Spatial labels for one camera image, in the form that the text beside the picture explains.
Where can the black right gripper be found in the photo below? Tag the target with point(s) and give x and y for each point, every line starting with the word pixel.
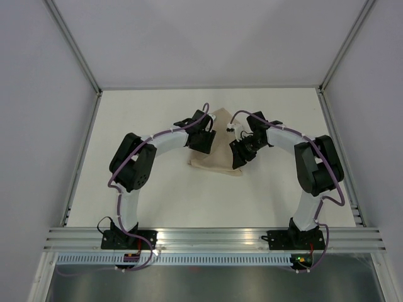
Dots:
pixel 240 156

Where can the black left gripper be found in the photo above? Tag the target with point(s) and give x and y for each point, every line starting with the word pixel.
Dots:
pixel 206 148

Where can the beige cloth napkin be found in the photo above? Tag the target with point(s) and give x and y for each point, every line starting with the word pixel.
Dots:
pixel 220 158

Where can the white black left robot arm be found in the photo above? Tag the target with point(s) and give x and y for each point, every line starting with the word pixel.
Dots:
pixel 131 167

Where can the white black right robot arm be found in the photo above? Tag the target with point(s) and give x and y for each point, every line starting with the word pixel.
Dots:
pixel 319 174

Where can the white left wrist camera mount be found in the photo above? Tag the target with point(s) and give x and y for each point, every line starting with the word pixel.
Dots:
pixel 212 117

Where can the aluminium frame rail right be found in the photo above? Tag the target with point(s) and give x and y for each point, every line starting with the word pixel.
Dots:
pixel 330 95

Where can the aluminium frame rail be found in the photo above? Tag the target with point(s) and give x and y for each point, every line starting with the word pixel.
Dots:
pixel 64 29
pixel 330 95

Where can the aluminium frame rail left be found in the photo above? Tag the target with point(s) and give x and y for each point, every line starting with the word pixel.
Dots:
pixel 64 29

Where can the aluminium front mounting rail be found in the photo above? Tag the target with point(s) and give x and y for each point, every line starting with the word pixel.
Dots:
pixel 230 240

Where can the white slotted cable duct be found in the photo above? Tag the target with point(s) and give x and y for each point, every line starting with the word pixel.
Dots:
pixel 176 259

